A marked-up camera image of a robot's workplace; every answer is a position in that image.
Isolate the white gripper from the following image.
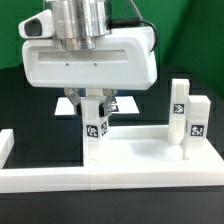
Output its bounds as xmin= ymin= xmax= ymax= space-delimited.
xmin=22 ymin=27 xmax=157 ymax=117

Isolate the white desk top tray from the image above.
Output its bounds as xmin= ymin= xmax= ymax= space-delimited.
xmin=83 ymin=125 xmax=223 ymax=172

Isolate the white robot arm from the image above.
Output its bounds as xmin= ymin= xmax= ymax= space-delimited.
xmin=18 ymin=0 xmax=158 ymax=117

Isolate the white L-shaped corner fence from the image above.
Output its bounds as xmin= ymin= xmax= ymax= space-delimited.
xmin=0 ymin=129 xmax=224 ymax=193

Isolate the white marker base plate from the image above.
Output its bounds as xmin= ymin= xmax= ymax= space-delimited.
xmin=55 ymin=96 xmax=139 ymax=116

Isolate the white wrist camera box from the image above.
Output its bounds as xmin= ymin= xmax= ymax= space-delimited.
xmin=18 ymin=9 xmax=55 ymax=39

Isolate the black cable bundle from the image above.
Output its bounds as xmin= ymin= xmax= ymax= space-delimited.
xmin=109 ymin=0 xmax=159 ymax=54

